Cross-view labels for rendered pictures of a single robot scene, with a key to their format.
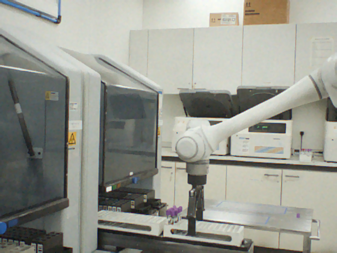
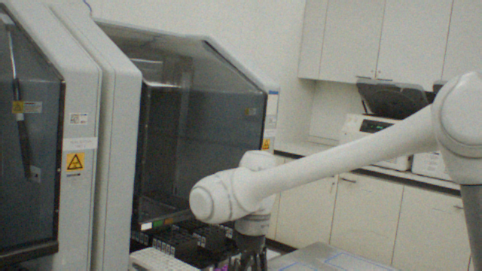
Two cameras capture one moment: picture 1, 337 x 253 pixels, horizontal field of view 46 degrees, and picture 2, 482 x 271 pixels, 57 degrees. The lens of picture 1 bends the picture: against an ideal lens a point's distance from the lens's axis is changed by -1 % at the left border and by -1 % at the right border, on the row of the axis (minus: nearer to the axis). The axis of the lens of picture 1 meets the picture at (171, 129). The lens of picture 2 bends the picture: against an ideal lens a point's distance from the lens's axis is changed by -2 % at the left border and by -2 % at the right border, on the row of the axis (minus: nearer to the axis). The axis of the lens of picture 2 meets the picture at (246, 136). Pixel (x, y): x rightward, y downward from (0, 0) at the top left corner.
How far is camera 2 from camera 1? 0.65 m
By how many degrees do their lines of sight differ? 19
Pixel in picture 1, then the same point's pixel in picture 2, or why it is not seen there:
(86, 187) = (105, 223)
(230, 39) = (432, 16)
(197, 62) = (385, 44)
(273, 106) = (361, 151)
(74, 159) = (79, 188)
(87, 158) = (108, 186)
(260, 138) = not seen: hidden behind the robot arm
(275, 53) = not seen: outside the picture
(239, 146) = (425, 162)
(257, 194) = (440, 230)
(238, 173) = (418, 198)
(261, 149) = not seen: hidden behind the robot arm
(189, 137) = (204, 188)
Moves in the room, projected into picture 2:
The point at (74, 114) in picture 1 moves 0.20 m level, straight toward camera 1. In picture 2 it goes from (82, 129) to (40, 138)
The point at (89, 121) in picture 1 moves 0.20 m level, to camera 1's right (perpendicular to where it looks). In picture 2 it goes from (114, 138) to (179, 149)
